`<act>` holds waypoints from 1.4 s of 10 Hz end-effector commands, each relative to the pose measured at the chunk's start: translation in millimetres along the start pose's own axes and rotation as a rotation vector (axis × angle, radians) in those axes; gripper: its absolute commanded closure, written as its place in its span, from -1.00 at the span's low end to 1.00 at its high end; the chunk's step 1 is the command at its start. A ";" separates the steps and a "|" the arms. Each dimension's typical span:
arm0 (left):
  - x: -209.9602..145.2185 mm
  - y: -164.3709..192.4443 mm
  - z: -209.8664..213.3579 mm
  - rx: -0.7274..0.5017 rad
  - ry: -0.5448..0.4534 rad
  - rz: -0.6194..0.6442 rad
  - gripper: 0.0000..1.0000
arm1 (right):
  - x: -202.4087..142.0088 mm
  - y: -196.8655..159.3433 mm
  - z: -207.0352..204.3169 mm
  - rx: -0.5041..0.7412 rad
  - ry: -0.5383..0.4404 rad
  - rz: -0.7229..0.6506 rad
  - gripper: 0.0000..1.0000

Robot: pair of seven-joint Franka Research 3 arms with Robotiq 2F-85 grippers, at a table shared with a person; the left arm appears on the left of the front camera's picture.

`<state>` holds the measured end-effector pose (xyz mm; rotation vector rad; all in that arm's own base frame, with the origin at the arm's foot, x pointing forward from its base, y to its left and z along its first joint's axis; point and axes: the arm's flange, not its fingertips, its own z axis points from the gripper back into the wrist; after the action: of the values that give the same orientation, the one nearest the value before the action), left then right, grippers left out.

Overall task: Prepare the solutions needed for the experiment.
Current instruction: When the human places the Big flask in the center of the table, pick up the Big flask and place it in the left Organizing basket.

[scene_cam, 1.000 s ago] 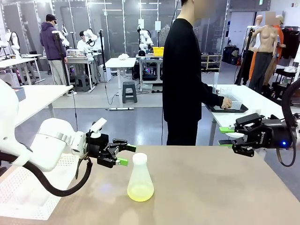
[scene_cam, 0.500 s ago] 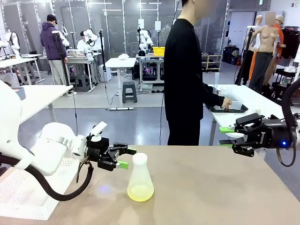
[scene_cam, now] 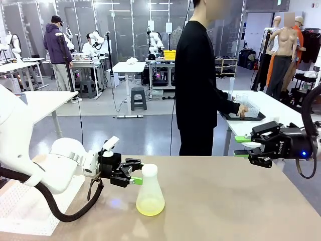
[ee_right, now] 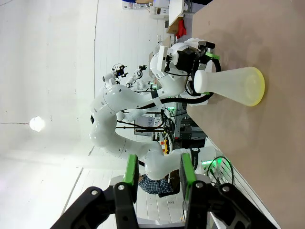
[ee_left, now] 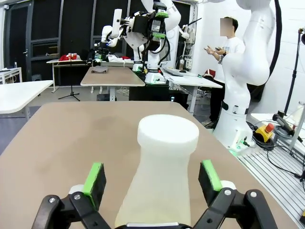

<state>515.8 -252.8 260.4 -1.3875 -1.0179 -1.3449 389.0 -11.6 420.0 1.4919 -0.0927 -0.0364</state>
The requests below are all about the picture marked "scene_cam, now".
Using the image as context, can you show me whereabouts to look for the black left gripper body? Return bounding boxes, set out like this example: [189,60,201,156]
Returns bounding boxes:
[98,152,122,180]

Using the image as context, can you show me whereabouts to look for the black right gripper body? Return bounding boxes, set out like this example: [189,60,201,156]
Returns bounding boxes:
[267,127,316,160]

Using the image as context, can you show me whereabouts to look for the translucent conical flask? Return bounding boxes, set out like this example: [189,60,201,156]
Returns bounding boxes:
[136,165,166,216]

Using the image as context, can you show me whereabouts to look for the person's right forearm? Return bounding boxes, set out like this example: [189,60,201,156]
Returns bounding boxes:
[215,89,241,116]

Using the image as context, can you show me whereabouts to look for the person's right hand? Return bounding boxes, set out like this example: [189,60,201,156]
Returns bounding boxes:
[237,104,249,118]

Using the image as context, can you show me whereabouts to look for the black plastic tray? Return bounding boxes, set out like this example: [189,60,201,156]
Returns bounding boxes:
[219,110,266,122]

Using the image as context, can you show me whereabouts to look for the black metal rack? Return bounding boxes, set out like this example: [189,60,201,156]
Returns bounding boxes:
[290,71,320,107]

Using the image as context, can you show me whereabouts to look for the grey plastic stool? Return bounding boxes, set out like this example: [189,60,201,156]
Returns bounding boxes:
[130,87,148,111]
[80,79,97,99]

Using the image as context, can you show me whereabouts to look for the black luggage bags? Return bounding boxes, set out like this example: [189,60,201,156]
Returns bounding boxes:
[238,49,256,70]

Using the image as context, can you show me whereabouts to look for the wooden shoe rack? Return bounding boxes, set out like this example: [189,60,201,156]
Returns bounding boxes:
[215,56,238,78]

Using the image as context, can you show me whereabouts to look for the white computer tower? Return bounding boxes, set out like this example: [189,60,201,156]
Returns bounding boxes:
[105,69,120,88]

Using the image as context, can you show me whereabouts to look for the person in black sweatshirt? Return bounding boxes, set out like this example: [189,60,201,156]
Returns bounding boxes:
[175,0,249,157]

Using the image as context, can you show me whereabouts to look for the beige mannequin grey skirt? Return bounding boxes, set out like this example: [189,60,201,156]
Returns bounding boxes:
[265,12,301,101]

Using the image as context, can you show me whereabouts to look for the rack of dark clothes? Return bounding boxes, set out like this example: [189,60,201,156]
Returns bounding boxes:
[299,27,321,65]

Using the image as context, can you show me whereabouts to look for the small white standing table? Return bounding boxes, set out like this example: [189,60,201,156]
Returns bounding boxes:
[112,61,146,117]

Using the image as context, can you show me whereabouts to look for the mannequin orange garment tan hat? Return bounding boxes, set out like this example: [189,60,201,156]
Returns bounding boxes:
[293,16,306,63]

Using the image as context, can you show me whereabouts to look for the grey workbench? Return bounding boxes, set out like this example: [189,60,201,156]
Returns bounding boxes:
[42,56,105,98]

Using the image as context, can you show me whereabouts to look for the slim black tripod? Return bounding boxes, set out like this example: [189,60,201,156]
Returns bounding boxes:
[105,31,115,88]

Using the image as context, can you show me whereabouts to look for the white mannequin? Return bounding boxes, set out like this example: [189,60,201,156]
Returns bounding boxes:
[272,16,282,32]

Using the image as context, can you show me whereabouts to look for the seated person in white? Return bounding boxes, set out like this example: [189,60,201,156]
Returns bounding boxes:
[82,33,97,58]

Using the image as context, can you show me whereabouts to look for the man in purple hoodie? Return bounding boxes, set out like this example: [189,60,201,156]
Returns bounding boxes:
[43,15,76,92]

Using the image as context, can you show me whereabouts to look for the white desk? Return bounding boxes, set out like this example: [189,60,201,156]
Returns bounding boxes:
[0,58,46,91]

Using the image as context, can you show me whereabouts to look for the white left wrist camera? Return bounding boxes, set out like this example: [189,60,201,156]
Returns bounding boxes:
[101,135,120,158]

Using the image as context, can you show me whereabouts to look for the brown looped cable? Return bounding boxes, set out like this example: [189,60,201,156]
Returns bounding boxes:
[87,174,104,201]

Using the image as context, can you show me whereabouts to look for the thin black cable loop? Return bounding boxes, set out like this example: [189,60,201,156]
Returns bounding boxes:
[295,158,318,179]

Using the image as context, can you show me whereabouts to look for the black corrugated cable hose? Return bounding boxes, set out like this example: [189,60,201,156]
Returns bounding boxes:
[0,167,105,223]
[300,85,321,141]

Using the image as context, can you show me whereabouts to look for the black camera tripod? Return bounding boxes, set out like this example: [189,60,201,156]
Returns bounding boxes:
[250,29,273,92]
[57,34,76,92]

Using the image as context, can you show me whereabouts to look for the metal frame workbench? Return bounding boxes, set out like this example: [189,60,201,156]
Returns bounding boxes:
[145,59,176,99]

